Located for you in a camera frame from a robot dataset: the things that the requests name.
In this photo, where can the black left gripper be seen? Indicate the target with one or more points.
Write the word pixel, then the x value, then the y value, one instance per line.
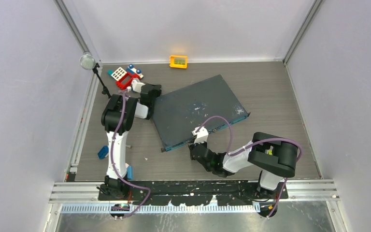
pixel 157 89

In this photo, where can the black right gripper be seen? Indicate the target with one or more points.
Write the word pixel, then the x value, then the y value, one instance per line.
pixel 192 145

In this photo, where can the dark grey network switch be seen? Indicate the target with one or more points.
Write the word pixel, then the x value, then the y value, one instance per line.
pixel 209 102

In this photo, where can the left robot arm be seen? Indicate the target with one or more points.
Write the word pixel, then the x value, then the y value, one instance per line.
pixel 117 119

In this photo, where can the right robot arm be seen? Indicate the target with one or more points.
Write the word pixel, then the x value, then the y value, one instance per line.
pixel 277 157

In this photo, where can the blue white toy brick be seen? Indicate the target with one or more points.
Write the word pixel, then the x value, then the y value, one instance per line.
pixel 133 70

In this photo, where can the white window toy brick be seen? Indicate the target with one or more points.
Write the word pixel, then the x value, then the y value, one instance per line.
pixel 119 73

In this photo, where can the blue toy block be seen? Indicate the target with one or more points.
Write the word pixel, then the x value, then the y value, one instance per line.
pixel 103 153

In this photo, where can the blue white wedge block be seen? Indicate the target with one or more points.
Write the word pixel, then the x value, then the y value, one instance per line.
pixel 129 172

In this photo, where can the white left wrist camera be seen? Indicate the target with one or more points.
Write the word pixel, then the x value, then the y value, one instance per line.
pixel 135 85

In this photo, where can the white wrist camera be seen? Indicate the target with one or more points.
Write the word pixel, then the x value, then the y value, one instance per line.
pixel 135 85
pixel 201 135

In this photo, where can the red toy brick frame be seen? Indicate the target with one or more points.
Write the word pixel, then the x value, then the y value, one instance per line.
pixel 123 81

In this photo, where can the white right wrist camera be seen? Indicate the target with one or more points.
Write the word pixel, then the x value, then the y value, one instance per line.
pixel 201 135

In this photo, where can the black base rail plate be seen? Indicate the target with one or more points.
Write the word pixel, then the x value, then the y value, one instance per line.
pixel 192 193

